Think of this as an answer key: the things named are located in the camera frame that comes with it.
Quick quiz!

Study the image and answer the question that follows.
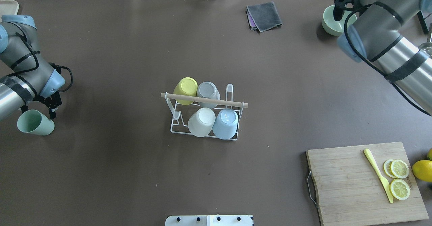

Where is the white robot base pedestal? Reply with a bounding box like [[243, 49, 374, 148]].
[[165, 214, 254, 226]]

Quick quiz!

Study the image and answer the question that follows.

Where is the white wire cup holder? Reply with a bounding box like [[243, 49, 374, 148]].
[[161, 84, 248, 141]]

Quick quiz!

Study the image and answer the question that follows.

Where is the lemon slice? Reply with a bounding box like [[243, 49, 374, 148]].
[[390, 178, 410, 200], [383, 159, 396, 178], [390, 159, 409, 179]]

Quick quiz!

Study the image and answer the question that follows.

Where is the purple cloth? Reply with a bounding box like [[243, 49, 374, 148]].
[[246, 11, 257, 31]]

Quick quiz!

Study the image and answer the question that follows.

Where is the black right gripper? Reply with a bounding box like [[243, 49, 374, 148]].
[[333, 0, 355, 21]]

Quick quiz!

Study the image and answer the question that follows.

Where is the grey cup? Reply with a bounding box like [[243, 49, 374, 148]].
[[196, 81, 220, 109]]

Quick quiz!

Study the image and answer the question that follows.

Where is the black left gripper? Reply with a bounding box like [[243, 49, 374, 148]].
[[21, 92, 62, 120]]

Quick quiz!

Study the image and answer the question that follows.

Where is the light blue cup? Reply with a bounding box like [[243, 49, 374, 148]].
[[212, 109, 239, 140]]

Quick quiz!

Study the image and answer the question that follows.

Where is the bamboo cutting board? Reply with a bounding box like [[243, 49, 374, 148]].
[[306, 142, 429, 226]]

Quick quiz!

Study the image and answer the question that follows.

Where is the grey cloth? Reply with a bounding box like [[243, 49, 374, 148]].
[[246, 1, 282, 32]]

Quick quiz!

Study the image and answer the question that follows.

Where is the cream white cup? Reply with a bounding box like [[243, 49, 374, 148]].
[[188, 107, 216, 137]]

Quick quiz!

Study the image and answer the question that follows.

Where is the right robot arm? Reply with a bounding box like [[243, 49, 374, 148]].
[[337, 0, 432, 115]]

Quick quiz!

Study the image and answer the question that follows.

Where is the beige tray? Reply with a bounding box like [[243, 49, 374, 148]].
[[0, 0, 20, 17]]

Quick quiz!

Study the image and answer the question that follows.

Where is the green bowl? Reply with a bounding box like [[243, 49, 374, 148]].
[[322, 5, 351, 36]]

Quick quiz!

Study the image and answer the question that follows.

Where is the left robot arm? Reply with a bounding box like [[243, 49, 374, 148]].
[[0, 15, 66, 119]]

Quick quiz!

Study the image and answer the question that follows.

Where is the yellow cup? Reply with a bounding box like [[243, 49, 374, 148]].
[[174, 77, 198, 97]]

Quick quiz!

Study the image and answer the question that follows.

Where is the mint green cup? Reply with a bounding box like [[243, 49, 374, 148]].
[[17, 109, 55, 136]]

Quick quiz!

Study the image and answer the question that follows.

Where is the yellow plastic knife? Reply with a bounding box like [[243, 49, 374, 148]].
[[363, 148, 394, 203]]

